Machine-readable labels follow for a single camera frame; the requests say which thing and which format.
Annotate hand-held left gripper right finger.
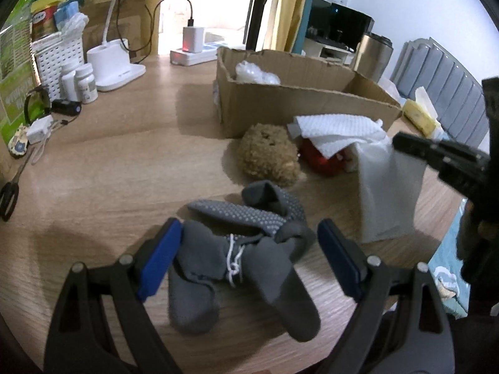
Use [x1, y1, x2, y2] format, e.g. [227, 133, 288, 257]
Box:
[312, 219, 457, 374]

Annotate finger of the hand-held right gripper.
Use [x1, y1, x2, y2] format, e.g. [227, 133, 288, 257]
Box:
[393, 132, 492, 198]

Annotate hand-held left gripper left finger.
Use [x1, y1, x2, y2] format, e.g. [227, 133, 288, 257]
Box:
[45, 217, 184, 374]

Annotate pair of grey socks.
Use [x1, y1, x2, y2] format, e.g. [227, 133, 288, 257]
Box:
[167, 181, 322, 341]

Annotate teal printed bedsheet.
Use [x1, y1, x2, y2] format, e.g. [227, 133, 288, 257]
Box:
[429, 199, 468, 318]

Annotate yellow tissue pack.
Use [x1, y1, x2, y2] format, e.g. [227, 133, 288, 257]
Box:
[401, 87, 443, 137]

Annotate grey padded headboard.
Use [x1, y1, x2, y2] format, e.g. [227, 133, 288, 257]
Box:
[390, 38, 490, 152]

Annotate red pouch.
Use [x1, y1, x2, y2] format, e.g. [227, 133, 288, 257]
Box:
[298, 138, 353, 176]

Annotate white paper towel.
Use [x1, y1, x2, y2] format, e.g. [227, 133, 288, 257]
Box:
[293, 114, 386, 156]

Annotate brown plush toy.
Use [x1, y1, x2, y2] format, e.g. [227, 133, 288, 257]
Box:
[239, 123, 302, 187]

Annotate stainless steel bin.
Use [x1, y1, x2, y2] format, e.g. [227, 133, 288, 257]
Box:
[353, 33, 394, 82]

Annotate black scissors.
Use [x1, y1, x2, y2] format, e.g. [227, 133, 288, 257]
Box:
[0, 152, 34, 222]

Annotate white shelf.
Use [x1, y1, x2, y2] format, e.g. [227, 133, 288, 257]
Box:
[302, 37, 359, 65]

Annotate small black device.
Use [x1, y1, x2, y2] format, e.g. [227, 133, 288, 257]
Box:
[51, 100, 82, 116]

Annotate black monitor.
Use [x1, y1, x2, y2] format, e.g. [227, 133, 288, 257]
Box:
[308, 0, 375, 53]

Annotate white pill bottle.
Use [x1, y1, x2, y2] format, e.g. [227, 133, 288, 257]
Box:
[60, 60, 80, 102]
[74, 63, 98, 104]

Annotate white desk lamp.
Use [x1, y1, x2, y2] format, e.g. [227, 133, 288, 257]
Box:
[86, 0, 147, 93]

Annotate clear plastic bag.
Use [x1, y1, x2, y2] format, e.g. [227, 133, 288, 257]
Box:
[235, 61, 281, 85]

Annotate white power strip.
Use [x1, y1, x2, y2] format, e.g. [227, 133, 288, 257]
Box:
[170, 41, 230, 67]

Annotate white charger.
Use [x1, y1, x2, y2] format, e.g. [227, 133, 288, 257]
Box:
[183, 26, 206, 53]

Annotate white perforated basket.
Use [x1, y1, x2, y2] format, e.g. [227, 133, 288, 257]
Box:
[31, 32, 86, 100]

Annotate yellow curtain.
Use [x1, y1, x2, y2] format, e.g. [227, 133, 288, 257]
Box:
[265, 0, 312, 53]

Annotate green printed box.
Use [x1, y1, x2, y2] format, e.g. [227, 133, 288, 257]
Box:
[0, 0, 43, 145]

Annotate white plastic bag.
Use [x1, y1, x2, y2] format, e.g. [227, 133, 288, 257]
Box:
[62, 12, 90, 37]

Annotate red and gold can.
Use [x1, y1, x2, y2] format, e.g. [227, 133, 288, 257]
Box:
[31, 2, 59, 41]

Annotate blue packet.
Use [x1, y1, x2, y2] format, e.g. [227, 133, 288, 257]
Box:
[55, 2, 80, 28]

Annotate white adapter with cable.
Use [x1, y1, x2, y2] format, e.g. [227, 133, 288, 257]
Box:
[27, 116, 54, 164]

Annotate patterned keychain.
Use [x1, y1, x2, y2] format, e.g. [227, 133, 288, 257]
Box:
[8, 124, 30, 157]

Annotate black cable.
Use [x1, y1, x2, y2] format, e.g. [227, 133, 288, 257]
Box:
[117, 0, 194, 65]

